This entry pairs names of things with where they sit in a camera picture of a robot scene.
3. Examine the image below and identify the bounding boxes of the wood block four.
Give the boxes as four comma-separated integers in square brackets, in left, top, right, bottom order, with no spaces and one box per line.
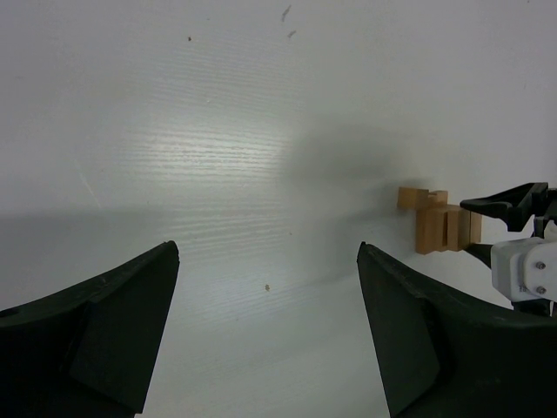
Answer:
[415,207,447,254]

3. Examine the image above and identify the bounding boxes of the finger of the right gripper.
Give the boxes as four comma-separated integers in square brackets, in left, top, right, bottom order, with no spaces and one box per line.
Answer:
[465,243,493,266]
[460,182,549,231]

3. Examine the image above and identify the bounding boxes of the small wood cube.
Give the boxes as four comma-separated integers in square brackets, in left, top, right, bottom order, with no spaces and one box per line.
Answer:
[397,186,430,211]

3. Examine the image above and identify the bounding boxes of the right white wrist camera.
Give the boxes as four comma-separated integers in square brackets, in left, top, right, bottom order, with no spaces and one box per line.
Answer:
[490,237,556,302]

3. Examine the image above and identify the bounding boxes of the wood block one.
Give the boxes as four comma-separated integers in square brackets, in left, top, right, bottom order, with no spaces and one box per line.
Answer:
[461,210,482,246]

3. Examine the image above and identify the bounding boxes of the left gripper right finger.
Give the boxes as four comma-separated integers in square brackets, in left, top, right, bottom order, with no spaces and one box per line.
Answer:
[357,244,556,417]

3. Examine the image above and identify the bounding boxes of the wood block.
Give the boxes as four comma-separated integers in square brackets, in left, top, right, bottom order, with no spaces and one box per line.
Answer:
[426,190,448,209]

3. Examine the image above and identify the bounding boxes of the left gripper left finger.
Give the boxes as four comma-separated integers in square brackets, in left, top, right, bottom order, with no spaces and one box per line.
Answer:
[1,241,179,417]

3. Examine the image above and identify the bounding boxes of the wood block three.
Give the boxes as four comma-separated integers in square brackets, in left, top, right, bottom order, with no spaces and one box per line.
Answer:
[447,206,471,252]

